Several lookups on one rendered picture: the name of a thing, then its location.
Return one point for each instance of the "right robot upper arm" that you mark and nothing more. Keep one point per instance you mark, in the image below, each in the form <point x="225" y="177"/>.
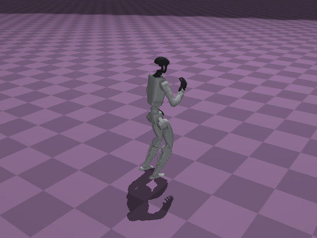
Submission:
<point x="164" y="86"/>

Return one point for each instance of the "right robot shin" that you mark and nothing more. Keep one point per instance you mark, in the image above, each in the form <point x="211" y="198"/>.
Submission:
<point x="162" y="159"/>

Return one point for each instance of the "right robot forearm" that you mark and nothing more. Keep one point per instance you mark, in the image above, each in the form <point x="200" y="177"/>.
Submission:
<point x="179" y="96"/>

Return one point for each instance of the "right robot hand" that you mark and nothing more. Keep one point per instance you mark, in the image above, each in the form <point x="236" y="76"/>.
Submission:
<point x="183" y="83"/>

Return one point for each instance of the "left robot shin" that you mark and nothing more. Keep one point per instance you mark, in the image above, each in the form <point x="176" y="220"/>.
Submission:
<point x="152" y="151"/>

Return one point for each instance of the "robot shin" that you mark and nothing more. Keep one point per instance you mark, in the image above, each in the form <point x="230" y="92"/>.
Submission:
<point x="162" y="159"/>
<point x="152" y="151"/>

